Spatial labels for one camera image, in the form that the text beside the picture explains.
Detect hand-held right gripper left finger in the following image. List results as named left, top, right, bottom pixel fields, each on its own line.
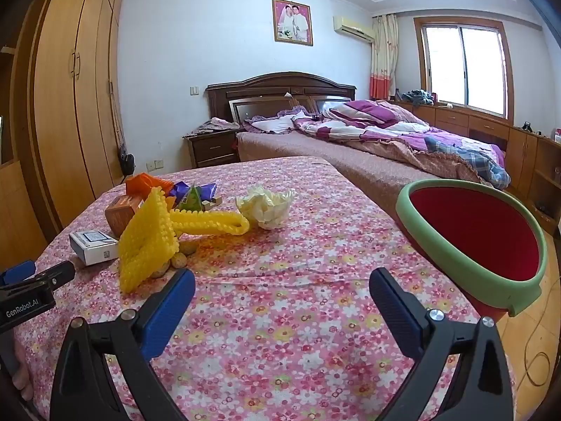
left=49, top=267, right=196, bottom=421

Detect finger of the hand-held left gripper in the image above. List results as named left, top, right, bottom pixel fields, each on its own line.
left=24, top=261, right=76, bottom=295
left=0, top=260, right=36, bottom=287

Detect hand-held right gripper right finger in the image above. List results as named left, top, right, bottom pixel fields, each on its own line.
left=369, top=267, right=514, bottom=421

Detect small white box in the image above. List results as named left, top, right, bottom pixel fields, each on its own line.
left=69, top=230, right=120, bottom=266

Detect yellow plastic net bag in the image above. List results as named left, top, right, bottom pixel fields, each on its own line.
left=117, top=187, right=250, bottom=294

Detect red bin with green rim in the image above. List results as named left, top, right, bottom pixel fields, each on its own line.
left=395, top=179, right=548, bottom=325

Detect green pyramid packet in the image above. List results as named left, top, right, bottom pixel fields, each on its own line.
left=177, top=185, right=204, bottom=212

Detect orange plastic packet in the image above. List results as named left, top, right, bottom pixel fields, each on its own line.
left=126, top=174, right=164, bottom=198

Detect purple foil wrapper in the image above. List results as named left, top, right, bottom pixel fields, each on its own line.
left=169, top=181, right=218, bottom=205

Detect white tissue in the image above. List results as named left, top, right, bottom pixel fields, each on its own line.
left=235, top=186, right=296, bottom=230

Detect person's left hand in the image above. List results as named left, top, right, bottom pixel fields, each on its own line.
left=11, top=340, right=35, bottom=402

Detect pink floral tablecloth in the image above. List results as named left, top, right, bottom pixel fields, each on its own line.
left=13, top=155, right=518, bottom=421

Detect black hanging pouch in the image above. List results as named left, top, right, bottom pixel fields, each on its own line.
left=118, top=149, right=136, bottom=176

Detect light wooden wardrobe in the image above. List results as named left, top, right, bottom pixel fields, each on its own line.
left=0, top=0, right=128, bottom=238

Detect dark wooden nightstand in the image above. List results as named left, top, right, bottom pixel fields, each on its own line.
left=183, top=127, right=241, bottom=168

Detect blue plaid blanket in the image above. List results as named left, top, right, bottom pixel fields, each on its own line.
left=423, top=136, right=511, bottom=189

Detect purple patchwork quilt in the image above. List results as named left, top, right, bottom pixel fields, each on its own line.
left=291, top=99, right=511, bottom=189

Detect bed with pink sheet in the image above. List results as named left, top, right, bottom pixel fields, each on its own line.
left=206, top=71, right=511, bottom=229

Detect pink cloth on nightstand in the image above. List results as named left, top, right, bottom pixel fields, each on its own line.
left=188, top=118, right=239, bottom=138

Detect long wooden low cabinet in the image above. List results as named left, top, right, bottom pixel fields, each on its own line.
left=390, top=100, right=561, bottom=229

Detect white pillow with purple frill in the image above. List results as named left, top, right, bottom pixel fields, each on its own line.
left=243, top=107, right=307, bottom=134

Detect blue crumpled clothes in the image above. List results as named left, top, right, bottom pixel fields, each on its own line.
left=401, top=89, right=434, bottom=107

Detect dark wooden headboard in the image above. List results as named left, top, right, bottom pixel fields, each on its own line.
left=206, top=71, right=357, bottom=123

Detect floral curtain with red hem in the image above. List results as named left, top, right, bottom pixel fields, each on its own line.
left=369, top=14, right=399, bottom=99

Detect wooden framed window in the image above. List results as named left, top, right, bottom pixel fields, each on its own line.
left=413, top=16, right=515, bottom=119

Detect beige floor cable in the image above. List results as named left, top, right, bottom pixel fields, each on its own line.
left=523, top=263, right=561, bottom=387

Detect wall air conditioner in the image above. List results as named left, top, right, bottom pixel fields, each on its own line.
left=333, top=15, right=375, bottom=45

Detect framed wall photo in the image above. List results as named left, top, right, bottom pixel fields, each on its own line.
left=272, top=0, right=314, bottom=47

